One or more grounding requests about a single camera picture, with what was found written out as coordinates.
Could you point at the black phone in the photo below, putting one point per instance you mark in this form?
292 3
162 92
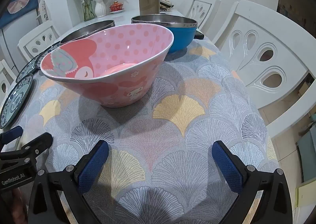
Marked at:
199 35

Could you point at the fan pattern tablecloth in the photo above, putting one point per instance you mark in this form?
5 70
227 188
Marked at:
172 140

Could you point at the blue patterned plate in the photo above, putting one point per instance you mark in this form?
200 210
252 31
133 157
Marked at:
14 100
26 72
47 53

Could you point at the white rack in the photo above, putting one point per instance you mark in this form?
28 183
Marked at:
44 11

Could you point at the teal box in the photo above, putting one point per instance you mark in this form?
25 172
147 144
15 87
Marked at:
307 157

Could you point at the clear glass vase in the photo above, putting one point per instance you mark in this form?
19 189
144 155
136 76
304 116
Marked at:
88 10

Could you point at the small dark tabletop object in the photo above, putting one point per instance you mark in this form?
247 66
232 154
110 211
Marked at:
166 2

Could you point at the large stainless steel bowl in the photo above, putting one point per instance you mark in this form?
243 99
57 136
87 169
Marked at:
86 31

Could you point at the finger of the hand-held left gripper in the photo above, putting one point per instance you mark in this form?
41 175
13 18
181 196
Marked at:
37 145
12 133

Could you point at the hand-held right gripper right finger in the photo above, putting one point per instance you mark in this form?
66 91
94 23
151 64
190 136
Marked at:
226 164

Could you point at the blue bowl with steel inside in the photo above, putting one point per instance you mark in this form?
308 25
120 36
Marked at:
182 38

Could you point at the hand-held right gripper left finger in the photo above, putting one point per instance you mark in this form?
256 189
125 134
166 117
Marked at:
92 167

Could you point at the pink cartoon print bowl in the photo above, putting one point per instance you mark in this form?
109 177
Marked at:
118 48

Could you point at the red lidded teacup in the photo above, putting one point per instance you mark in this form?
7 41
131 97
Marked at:
116 6

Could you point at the person's left hand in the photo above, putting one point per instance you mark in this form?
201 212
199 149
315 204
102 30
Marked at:
18 204

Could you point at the white carved chair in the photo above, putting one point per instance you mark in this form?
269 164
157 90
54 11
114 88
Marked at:
37 38
5 78
261 41
202 9

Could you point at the white refrigerator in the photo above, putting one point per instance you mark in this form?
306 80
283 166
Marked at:
12 38

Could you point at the white ribbed vase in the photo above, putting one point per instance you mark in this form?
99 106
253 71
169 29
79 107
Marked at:
100 9

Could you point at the pale yellow board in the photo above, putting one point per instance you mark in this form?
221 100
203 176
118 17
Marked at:
307 194

